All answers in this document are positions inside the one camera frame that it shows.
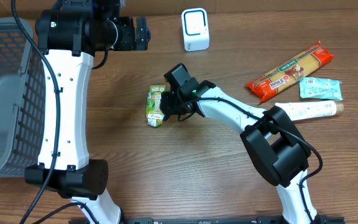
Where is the orange spaghetti packet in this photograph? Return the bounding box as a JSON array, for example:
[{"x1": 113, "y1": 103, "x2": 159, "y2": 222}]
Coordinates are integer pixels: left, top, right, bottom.
[{"x1": 246, "y1": 41, "x2": 334, "y2": 103}]

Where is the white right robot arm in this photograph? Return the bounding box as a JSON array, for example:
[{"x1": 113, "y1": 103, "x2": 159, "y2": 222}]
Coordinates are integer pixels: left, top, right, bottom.
[{"x1": 160, "y1": 63, "x2": 323, "y2": 223}]

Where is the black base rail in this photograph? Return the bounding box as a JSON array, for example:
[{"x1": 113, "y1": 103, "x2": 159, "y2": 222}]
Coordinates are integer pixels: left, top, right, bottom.
[{"x1": 124, "y1": 217, "x2": 346, "y2": 224}]

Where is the teal snack packet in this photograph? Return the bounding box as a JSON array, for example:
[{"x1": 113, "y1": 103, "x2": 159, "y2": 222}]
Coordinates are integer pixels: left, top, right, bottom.
[{"x1": 300, "y1": 77, "x2": 343, "y2": 101}]

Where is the white tube with gold cap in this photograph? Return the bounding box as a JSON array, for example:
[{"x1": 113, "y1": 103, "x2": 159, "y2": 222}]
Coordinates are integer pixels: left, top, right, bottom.
[{"x1": 275, "y1": 100, "x2": 344, "y2": 121}]

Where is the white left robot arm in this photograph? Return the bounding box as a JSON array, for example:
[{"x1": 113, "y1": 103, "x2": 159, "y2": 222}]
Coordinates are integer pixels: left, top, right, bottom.
[{"x1": 24, "y1": 0, "x2": 150, "y2": 224}]

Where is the green juice carton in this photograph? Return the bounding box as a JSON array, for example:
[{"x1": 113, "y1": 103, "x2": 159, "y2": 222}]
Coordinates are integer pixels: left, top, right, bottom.
[{"x1": 145, "y1": 85, "x2": 166, "y2": 128}]

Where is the white barcode scanner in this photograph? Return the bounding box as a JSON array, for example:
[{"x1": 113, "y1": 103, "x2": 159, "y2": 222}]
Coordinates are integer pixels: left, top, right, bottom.
[{"x1": 181, "y1": 7, "x2": 210, "y2": 52}]

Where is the grey plastic shopping basket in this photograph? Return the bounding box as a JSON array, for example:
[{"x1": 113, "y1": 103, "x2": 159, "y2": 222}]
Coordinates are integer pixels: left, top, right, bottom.
[{"x1": 0, "y1": 17, "x2": 45, "y2": 177}]

